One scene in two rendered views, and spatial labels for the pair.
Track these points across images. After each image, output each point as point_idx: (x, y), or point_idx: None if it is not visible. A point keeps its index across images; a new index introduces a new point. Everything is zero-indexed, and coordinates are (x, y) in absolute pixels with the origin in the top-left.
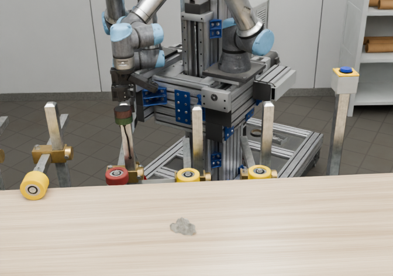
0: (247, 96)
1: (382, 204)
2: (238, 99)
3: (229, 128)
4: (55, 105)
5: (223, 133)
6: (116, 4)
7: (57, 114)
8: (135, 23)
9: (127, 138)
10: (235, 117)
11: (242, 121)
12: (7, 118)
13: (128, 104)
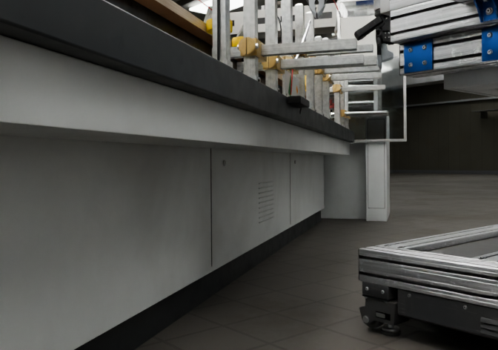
0: None
1: None
2: None
3: (416, 54)
4: (297, 4)
5: (403, 59)
6: None
7: (299, 13)
8: None
9: (279, 21)
10: (402, 27)
11: (469, 58)
12: (373, 55)
13: None
